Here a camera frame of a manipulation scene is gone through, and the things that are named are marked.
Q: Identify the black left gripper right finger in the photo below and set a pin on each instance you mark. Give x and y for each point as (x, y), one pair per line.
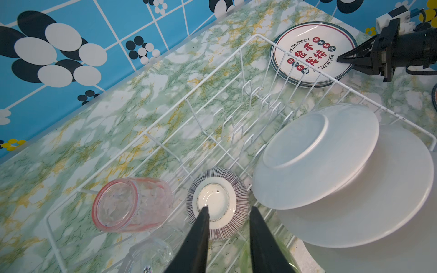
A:
(266, 256)

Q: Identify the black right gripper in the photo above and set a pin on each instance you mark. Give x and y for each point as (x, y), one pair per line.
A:
(415, 51)

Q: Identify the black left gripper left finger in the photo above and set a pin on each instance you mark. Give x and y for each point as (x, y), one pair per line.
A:
(192, 256)

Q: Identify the white plate green rim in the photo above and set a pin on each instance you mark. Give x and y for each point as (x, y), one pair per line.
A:
(296, 71)

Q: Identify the white plate red characters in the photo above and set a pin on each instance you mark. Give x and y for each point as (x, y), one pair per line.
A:
(321, 43)

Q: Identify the green transparent cup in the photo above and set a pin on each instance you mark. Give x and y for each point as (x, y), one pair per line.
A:
(245, 258)

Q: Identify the yellow transparent cup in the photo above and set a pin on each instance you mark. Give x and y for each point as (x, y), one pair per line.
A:
(151, 255)

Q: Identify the cartoon round mat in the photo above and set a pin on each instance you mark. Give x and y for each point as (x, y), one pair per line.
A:
(434, 96)

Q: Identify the pink transparent plastic cup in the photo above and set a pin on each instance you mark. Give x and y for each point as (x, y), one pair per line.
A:
(132, 204)

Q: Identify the large plain white plate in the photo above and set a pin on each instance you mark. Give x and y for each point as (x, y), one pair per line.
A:
(389, 191)

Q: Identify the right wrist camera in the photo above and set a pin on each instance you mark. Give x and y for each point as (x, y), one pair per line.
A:
(401, 12)

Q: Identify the white wire dish rack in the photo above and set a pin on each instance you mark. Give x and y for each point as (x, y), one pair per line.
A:
(225, 121)

